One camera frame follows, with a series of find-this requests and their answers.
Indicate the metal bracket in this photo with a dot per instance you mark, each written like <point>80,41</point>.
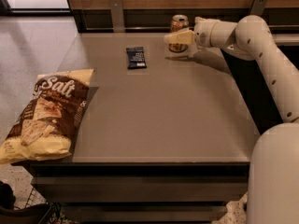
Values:
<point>117,16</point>
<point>257,7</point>

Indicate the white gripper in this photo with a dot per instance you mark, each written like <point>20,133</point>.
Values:
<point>203,31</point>

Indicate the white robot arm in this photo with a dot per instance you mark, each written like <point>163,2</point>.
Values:
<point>273,190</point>

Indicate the wire basket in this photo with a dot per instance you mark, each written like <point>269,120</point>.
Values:
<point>34,198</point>

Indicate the brown salt chip bag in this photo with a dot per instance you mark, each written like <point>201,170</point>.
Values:
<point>47,126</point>

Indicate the orange soda can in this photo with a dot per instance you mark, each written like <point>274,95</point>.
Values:
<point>178,22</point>

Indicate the grey table drawer unit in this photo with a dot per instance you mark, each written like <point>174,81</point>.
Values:
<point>102,193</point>

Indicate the dark blue snack packet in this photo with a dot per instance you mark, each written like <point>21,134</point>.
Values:
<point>136,58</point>

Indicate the right metal bracket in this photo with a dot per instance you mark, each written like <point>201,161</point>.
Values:
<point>257,7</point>

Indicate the left metal bracket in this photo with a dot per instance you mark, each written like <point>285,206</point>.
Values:
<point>117,16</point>

